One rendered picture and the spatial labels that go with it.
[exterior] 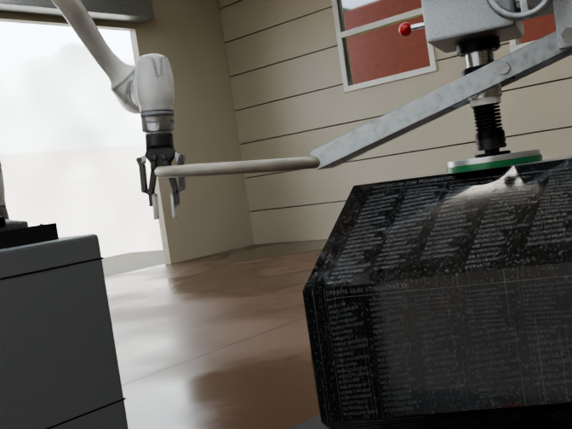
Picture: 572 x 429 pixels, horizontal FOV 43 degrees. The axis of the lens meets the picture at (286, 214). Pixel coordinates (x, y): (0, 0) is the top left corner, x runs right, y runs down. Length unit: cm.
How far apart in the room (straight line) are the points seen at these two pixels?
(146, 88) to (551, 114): 659
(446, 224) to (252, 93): 899
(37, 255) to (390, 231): 81
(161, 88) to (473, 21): 82
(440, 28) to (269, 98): 867
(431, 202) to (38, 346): 94
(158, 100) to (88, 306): 59
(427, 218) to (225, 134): 900
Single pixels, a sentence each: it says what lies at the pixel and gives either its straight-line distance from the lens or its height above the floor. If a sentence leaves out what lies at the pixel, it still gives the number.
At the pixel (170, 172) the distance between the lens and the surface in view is 183.
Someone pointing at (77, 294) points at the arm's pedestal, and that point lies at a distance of 173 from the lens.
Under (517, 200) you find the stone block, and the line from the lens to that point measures 161.
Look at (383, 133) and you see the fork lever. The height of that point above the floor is 94.
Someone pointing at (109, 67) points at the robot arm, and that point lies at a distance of 213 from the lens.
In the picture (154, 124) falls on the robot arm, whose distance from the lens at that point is 198.
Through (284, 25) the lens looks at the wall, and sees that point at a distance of 1018.
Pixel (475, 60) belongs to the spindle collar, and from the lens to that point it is 178.
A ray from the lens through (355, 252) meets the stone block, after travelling 177.
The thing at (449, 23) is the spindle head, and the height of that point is 115.
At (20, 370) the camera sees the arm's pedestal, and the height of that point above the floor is 54.
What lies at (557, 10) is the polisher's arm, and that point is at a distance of 172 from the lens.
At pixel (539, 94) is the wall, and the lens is 827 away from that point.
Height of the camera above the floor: 86
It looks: 3 degrees down
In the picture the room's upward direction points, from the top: 8 degrees counter-clockwise
